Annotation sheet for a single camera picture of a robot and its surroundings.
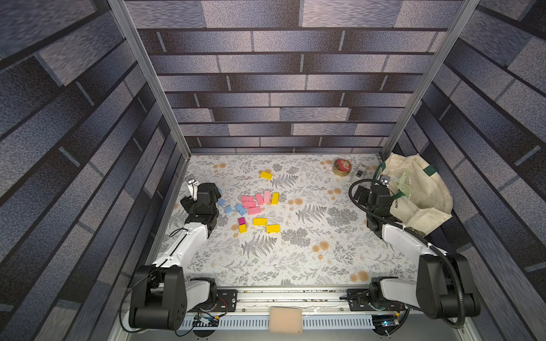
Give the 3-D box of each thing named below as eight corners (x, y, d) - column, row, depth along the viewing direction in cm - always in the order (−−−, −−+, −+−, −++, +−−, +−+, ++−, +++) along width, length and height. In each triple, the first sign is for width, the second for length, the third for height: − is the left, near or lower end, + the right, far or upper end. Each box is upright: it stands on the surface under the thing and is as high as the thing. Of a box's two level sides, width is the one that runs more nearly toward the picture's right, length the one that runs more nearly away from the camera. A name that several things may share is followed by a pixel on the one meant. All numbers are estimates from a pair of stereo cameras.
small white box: (353, 180, 110) (355, 176, 107) (352, 167, 116) (354, 162, 113) (365, 182, 109) (367, 178, 107) (364, 169, 115) (367, 164, 113)
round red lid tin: (334, 175, 113) (336, 170, 110) (331, 163, 119) (333, 158, 116) (351, 175, 113) (353, 170, 110) (347, 163, 119) (349, 158, 116)
